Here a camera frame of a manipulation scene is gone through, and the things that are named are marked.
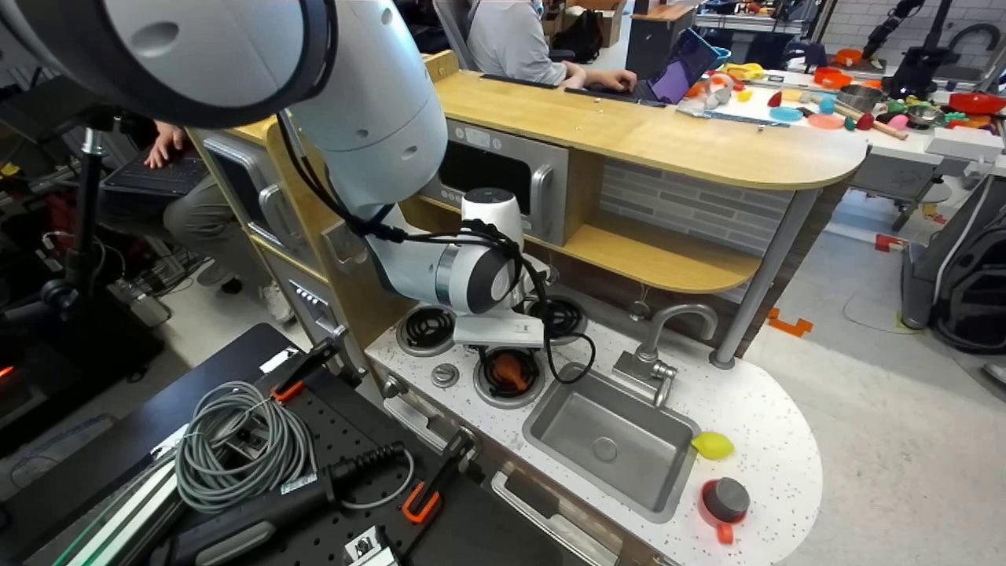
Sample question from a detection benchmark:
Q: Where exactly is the orange toy object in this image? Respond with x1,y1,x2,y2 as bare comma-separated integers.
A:
492,354,535,394

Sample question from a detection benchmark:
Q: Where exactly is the black corded tool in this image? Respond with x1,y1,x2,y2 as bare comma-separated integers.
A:
153,442,420,566

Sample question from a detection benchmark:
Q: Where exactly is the black perforated work table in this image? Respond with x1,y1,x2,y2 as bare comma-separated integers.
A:
0,321,568,566

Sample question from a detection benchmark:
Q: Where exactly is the wooden toy kitchen unit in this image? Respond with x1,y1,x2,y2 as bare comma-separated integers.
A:
185,49,873,566

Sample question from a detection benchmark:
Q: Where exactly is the black tripod stand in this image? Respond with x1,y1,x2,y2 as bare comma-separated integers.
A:
0,103,170,380

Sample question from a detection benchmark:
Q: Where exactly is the orange black bar clamp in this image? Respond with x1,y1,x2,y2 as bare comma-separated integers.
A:
264,338,344,410
399,428,481,527

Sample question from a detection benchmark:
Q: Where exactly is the purple laptop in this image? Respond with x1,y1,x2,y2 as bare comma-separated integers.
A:
649,26,727,106

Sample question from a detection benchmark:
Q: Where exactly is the orange floor bracket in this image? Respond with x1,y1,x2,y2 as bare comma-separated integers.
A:
768,304,818,338

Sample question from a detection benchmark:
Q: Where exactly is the person in grey shirt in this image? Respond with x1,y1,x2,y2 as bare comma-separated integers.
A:
465,0,641,93

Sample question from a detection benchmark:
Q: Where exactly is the grey toy wall phone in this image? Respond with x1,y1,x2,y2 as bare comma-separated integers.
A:
321,218,371,278

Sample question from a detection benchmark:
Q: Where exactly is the grey toy oven door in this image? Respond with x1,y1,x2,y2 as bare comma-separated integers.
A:
198,128,312,260

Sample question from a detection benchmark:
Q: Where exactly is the red toy pot grey lid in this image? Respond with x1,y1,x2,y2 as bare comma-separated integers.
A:
699,476,753,546

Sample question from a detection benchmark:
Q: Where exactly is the grey toy microwave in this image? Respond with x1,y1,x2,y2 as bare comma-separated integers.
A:
438,118,576,248

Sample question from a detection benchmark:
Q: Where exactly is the red toy bowl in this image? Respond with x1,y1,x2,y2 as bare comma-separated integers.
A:
946,92,1006,118

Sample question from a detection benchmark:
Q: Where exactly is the grey coiled cable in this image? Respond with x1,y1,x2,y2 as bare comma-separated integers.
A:
173,376,321,515

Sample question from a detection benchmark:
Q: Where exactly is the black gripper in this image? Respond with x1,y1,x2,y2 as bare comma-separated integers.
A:
481,338,540,367

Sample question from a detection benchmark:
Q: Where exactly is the yellow toy lemon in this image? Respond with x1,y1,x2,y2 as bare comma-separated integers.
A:
687,428,740,464

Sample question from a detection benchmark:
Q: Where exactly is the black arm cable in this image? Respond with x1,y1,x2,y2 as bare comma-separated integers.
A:
274,106,599,387

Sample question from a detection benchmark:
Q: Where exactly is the grey toy faucet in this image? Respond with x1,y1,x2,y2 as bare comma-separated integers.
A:
610,298,724,410

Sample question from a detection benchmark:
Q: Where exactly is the white table with toys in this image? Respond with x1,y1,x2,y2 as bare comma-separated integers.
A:
687,55,1006,176

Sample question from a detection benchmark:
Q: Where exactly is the black toy stove burner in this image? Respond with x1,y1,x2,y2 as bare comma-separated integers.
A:
397,304,462,358
538,297,592,343
471,343,548,410

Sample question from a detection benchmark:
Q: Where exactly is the grey toy sink basin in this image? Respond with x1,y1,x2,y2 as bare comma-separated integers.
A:
518,358,704,525

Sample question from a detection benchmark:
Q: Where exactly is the seated person in blue shirt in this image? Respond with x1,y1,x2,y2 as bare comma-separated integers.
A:
98,113,294,317

